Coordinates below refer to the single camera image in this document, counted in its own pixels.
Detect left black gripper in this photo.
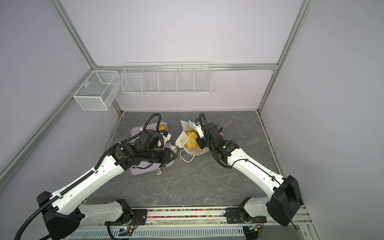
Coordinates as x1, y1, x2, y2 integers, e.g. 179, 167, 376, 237
142, 147, 178, 164

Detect sesame fake bread roll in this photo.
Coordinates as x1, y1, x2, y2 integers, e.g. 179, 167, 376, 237
159, 125, 167, 131

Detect lavender plastic tray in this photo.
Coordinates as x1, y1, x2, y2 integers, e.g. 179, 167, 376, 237
130, 121, 175, 176

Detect printed paper gift bag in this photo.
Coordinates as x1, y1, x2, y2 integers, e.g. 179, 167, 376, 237
176, 120, 209, 163

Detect cream and steel tongs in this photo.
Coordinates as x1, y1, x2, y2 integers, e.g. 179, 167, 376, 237
155, 131, 190, 175

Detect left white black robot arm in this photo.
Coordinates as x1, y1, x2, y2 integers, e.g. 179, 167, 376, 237
37, 129, 177, 240

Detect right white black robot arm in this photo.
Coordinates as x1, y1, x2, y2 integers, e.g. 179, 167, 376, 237
191, 113, 303, 227

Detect yellow fake bread in bag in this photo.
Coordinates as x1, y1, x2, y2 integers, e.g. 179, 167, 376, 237
186, 131, 199, 149

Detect small white mesh basket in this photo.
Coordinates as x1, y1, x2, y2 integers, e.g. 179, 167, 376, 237
74, 70, 122, 111

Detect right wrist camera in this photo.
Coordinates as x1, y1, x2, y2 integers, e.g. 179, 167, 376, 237
196, 124, 205, 139

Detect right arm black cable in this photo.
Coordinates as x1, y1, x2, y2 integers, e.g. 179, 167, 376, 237
198, 112, 233, 169

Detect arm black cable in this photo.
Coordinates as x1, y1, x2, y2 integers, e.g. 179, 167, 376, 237
198, 112, 233, 169
13, 112, 163, 240

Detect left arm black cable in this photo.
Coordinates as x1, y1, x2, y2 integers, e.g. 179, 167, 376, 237
13, 112, 163, 240

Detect long white wire basket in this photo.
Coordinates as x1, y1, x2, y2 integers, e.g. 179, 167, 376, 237
121, 62, 212, 95

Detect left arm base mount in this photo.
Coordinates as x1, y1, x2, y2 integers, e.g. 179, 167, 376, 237
109, 209, 148, 227

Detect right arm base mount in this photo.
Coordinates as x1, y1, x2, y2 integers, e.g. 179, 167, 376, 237
224, 208, 267, 224

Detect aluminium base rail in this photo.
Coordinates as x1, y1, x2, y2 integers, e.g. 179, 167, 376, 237
58, 205, 313, 230

